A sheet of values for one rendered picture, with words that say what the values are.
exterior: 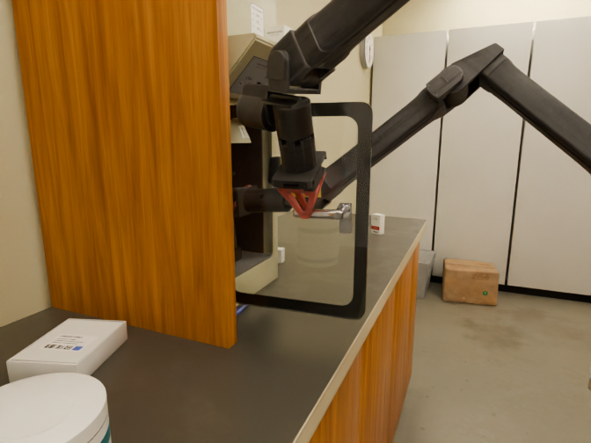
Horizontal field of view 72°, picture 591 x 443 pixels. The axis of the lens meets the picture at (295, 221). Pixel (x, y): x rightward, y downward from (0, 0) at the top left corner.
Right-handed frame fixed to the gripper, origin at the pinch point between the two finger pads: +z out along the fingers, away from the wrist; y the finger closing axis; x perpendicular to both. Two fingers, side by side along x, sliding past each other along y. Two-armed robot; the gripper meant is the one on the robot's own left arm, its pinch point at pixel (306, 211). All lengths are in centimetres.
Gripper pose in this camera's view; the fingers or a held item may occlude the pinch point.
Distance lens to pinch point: 71.7
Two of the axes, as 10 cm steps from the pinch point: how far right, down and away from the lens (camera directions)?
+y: -3.0, 5.8, -7.5
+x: 9.4, 0.8, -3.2
